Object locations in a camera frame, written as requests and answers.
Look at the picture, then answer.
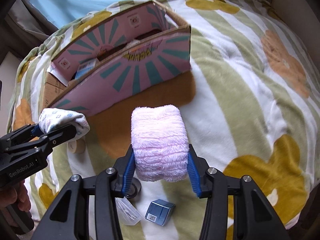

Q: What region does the white patterned cloth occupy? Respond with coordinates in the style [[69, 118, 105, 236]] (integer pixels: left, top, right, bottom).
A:
[[39, 108, 90, 141]]

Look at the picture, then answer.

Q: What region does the clear plastic case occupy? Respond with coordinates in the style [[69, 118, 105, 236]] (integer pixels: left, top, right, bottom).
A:
[[115, 198, 143, 226]]

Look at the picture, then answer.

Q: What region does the blue white carton box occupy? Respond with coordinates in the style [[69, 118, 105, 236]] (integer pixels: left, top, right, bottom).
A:
[[75, 58, 100, 80]]

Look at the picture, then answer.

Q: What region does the small blue box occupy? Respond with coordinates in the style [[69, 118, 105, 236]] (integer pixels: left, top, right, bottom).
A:
[[145, 199, 176, 226]]

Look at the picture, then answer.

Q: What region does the pink fluffy towel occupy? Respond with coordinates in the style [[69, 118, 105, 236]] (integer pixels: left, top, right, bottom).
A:
[[131, 105, 189, 183]]

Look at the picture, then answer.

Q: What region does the person's left hand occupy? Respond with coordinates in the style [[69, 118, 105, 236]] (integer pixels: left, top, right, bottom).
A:
[[0, 180, 31, 212]]

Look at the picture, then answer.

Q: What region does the small wooden cylinder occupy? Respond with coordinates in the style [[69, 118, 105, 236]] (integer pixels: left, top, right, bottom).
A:
[[67, 139, 86, 154]]

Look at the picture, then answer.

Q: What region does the black round lens cap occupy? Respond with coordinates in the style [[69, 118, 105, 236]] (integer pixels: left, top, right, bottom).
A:
[[125, 178, 142, 199]]

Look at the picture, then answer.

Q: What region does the brown curtain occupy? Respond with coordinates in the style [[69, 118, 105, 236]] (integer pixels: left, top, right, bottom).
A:
[[4, 0, 57, 46]]

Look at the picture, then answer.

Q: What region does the floral striped blanket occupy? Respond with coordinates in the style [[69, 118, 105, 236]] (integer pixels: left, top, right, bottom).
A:
[[25, 0, 319, 227]]

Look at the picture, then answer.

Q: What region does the pink cardboard box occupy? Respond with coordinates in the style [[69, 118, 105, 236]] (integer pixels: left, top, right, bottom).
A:
[[42, 0, 191, 116]]

